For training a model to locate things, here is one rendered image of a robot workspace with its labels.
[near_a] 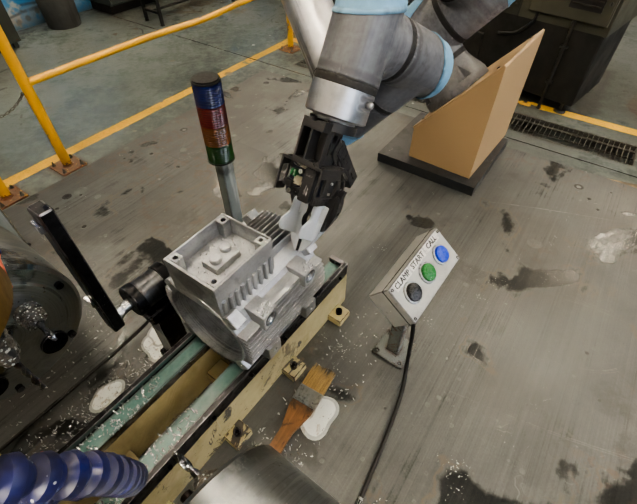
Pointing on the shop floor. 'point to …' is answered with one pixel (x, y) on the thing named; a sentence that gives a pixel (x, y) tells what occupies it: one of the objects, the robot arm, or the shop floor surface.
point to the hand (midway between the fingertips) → (302, 243)
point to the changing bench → (157, 9)
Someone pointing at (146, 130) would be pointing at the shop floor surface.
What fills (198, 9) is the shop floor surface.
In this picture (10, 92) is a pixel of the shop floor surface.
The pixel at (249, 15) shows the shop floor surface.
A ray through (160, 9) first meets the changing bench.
